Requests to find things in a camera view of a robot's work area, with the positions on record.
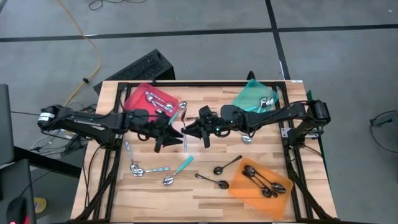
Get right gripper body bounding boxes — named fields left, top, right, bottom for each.
left=198, top=105, right=220, bottom=149

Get grey monitor panel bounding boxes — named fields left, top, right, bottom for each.
left=0, top=83, right=16, bottom=166

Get black spoon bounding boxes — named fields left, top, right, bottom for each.
left=195, top=173, right=230, bottom=190
left=213, top=154, right=243, bottom=175
left=244, top=164, right=279, bottom=199
left=248, top=167, right=287, bottom=194

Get teal translucent plastic bin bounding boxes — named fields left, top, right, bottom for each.
left=231, top=78, right=280, bottom=113

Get yellow floor sticker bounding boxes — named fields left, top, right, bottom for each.
left=33, top=197, right=47, bottom=215

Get black perforated metal case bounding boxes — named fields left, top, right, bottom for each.
left=93, top=49, right=177, bottom=94

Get silver metal spoon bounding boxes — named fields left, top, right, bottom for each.
left=241, top=170, right=273, bottom=199

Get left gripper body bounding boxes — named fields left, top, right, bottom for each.
left=136, top=108, right=167, bottom=153

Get orange translucent plastic bin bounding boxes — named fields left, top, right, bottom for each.
left=228, top=157, right=295, bottom=220

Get black floor cable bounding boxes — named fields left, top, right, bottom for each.
left=88, top=0, right=149, bottom=11

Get red translucent plastic bin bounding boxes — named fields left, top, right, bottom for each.
left=123, top=82, right=180, bottom=124

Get black floor beam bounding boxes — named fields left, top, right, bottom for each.
left=12, top=146, right=82, bottom=179

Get yellow floor cable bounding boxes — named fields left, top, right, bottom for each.
left=57, top=0, right=102, bottom=106

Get white cables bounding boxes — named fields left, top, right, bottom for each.
left=29, top=133, right=74, bottom=156

